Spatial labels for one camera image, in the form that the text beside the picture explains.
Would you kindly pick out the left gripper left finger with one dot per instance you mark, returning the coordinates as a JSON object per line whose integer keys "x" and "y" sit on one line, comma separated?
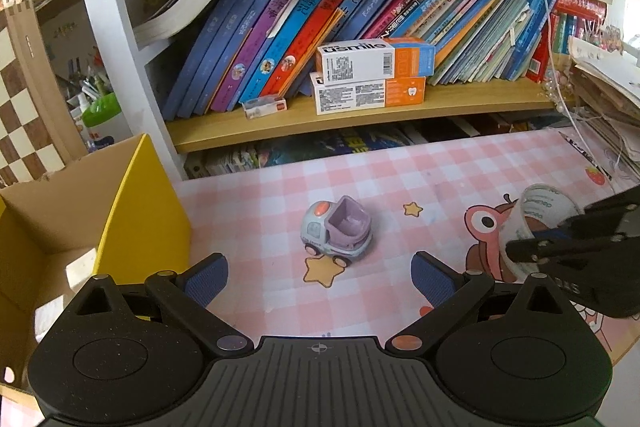
{"x": 183, "y": 300}

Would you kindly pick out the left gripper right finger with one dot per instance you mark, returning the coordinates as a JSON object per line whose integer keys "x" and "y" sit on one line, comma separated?
{"x": 454, "y": 297}

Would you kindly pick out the clear tape roll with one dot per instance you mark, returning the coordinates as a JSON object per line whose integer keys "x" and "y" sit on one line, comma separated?
{"x": 541, "y": 208}

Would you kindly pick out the purple toy truck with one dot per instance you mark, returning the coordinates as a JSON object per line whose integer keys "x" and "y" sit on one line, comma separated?
{"x": 341, "y": 230}

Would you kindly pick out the white foam block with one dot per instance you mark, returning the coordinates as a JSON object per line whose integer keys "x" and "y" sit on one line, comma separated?
{"x": 80, "y": 269}

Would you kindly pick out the pink cartoon desk mat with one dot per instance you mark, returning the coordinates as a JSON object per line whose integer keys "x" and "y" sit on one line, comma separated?
{"x": 445, "y": 198}

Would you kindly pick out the yellow cardboard box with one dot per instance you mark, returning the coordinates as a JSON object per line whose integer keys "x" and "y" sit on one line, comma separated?
{"x": 118, "y": 200}

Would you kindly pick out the stack of loose papers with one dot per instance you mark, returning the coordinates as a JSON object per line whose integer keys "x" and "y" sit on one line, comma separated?
{"x": 606, "y": 85}

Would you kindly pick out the green lidded cup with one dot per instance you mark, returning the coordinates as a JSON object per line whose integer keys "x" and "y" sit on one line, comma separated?
{"x": 105, "y": 122}

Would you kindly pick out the small red white box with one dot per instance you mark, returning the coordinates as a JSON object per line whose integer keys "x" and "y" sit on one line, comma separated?
{"x": 264, "y": 106}

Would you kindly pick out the wooden chessboard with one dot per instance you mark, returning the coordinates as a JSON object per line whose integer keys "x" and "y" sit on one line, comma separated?
{"x": 37, "y": 133}

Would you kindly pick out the lower orange white box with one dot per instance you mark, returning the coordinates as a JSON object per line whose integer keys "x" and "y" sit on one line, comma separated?
{"x": 371, "y": 94}

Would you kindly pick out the orange white box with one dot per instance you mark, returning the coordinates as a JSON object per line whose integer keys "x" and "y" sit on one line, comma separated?
{"x": 374, "y": 59}
{"x": 371, "y": 94}

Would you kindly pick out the upper orange white box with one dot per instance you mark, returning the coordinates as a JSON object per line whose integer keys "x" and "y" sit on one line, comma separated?
{"x": 374, "y": 59}

